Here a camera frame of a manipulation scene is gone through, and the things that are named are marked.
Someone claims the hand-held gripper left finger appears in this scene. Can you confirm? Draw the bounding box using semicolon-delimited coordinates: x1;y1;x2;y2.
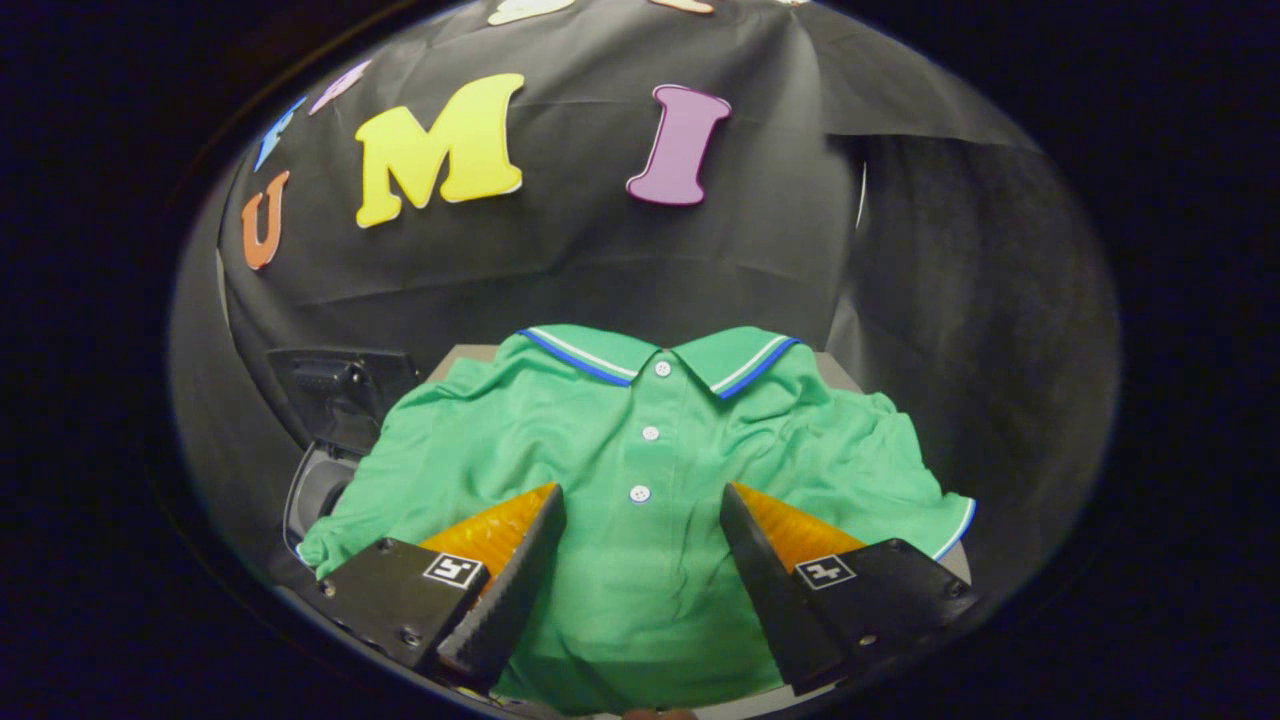
318;483;568;691

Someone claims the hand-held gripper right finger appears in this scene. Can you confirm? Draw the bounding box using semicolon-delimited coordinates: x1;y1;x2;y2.
720;482;979;696

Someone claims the green polo shirt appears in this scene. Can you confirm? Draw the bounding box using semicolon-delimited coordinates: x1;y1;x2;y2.
297;324;977;713

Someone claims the dark washing machine lid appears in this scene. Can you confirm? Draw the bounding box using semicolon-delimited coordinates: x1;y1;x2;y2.
267;346;422;457

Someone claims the beige cabinet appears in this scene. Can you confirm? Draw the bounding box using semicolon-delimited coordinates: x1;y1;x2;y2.
428;343;973;720

